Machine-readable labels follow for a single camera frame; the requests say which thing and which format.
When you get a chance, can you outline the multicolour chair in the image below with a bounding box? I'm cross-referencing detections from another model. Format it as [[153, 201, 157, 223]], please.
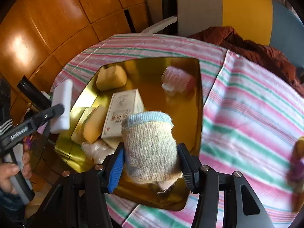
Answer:
[[176, 0, 304, 67]]

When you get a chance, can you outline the person's left hand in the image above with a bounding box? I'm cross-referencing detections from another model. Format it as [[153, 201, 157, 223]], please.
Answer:
[[0, 151, 32, 195]]

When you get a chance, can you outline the white plastic armrest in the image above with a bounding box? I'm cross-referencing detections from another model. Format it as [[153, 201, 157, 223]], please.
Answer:
[[140, 17, 178, 35]]

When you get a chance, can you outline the beige sock with blue cuff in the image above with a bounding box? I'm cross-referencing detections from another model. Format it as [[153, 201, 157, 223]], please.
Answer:
[[121, 111, 183, 194]]

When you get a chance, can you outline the yellow sponge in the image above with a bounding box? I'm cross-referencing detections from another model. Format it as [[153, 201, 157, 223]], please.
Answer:
[[84, 106, 107, 143], [95, 65, 128, 92]]

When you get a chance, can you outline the pink foam roller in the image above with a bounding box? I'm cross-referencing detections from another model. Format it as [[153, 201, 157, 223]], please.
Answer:
[[161, 66, 194, 97]]

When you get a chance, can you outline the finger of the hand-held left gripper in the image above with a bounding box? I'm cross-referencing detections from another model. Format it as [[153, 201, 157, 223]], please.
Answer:
[[9, 104, 65, 142]]

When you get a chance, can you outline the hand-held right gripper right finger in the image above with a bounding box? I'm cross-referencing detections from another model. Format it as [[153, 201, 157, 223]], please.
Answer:
[[177, 143, 276, 228]]

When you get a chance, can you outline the black flask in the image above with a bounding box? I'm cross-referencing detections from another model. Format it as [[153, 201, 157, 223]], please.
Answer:
[[17, 75, 53, 110]]

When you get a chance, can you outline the gold metal tin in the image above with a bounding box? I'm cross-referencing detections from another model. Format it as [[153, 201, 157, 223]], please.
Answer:
[[53, 57, 203, 211]]

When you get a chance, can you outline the person's left forearm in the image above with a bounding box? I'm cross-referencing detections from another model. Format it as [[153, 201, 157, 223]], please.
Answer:
[[0, 190, 25, 224]]

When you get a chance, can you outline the maroon cloth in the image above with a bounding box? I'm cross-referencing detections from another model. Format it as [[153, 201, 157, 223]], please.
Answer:
[[188, 26, 304, 91]]

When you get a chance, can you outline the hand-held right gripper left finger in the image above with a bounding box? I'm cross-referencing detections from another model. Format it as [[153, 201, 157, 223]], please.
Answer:
[[36, 146, 125, 228]]

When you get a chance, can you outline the white plastic bag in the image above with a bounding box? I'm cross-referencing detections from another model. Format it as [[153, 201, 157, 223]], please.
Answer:
[[81, 140, 117, 165]]

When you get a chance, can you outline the white box with red print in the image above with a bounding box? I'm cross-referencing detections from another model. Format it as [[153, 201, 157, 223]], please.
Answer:
[[101, 88, 144, 139]]

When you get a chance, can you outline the striped bed sheet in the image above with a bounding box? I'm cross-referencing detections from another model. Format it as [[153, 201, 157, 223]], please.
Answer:
[[51, 34, 304, 228]]

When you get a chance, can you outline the white foam block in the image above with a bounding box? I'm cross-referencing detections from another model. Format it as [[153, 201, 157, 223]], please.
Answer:
[[51, 79, 73, 134]]

